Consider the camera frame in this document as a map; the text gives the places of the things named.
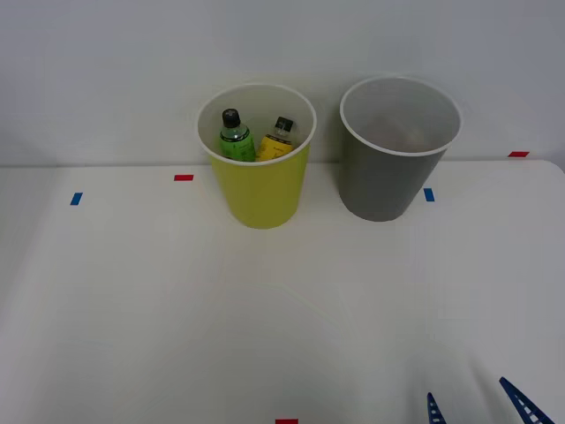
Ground green label plastic bottle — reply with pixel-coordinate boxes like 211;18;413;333
219;108;257;163

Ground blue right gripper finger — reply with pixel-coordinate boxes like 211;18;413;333
498;375;558;424
426;391;448;424

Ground grey plastic waste bin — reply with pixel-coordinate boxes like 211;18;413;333
338;75;463;223

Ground yellow-green plastic waste bin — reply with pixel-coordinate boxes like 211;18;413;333
196;82;318;230

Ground yellow label plastic bottle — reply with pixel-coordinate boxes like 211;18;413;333
254;116;296;163

